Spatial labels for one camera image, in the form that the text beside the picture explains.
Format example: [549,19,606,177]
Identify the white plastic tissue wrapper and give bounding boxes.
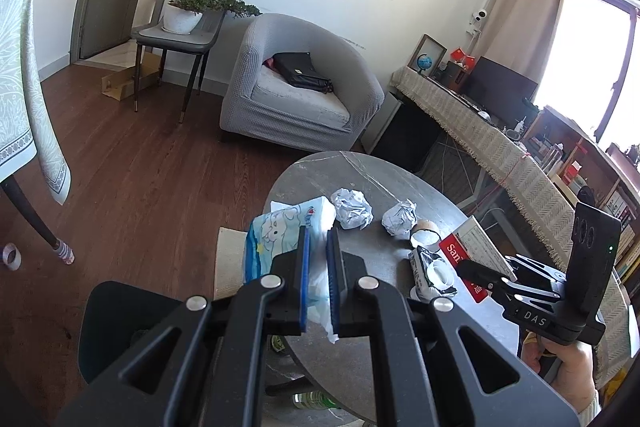
[243,196,338,343]

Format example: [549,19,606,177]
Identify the paper ball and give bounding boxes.
[330,188,373,230]
[381,199,418,241]

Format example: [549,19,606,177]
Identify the dark trash bin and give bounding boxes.
[77,281,182,384]

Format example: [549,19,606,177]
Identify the person's right hand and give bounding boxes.
[521,333,600,417]

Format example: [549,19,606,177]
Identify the crushed white paper cup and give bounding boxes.
[409,246,458,303]

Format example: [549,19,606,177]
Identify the round grey marble table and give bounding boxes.
[261,149,632,425]

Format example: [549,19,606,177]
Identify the red white torn box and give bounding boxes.
[439,217,516,282]

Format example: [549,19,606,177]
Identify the wooden bookshelf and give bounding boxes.
[522,106,639,281]

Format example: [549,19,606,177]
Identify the grey armchair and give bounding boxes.
[219,13,385,152]

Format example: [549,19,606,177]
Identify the black handbag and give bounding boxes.
[272,52,334,94]

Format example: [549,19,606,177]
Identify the beige fringed desk cloth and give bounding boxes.
[390,66,634,389]

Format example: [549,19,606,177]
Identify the small blue globe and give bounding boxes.
[416,53,433,75]

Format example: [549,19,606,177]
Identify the black monitor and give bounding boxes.
[460,57,539,128]

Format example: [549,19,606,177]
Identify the grey dining chair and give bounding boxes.
[131,3,226,124]

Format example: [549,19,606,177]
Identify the black table leg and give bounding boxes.
[1,176,75,265]

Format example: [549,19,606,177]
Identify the small red flags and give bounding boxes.
[449,48,476,72]

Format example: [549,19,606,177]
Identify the cardboard box on floor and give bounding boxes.
[101,53,162,102]

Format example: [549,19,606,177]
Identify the potted green plant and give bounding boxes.
[160,0,262,35]

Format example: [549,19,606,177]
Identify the beige curtain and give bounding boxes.
[472,0,565,83]

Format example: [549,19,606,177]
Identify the white tape roll on floor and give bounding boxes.
[1,243,22,271]

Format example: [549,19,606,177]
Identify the green patterned tablecloth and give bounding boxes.
[0,0,72,205]

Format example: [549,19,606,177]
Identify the white security camera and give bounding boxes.
[468,9,488,37]

